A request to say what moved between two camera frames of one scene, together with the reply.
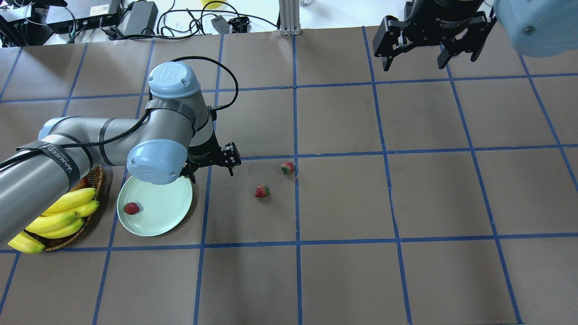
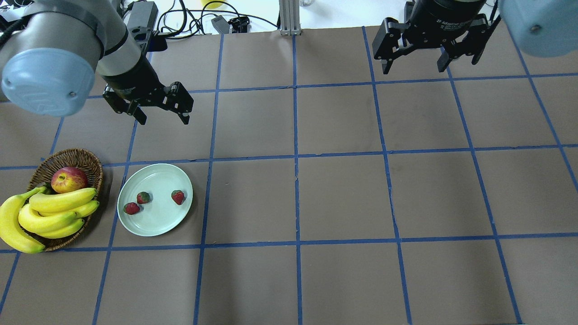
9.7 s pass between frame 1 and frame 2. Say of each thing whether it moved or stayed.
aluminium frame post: stayed
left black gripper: moved
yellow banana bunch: stayed
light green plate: stayed
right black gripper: stayed
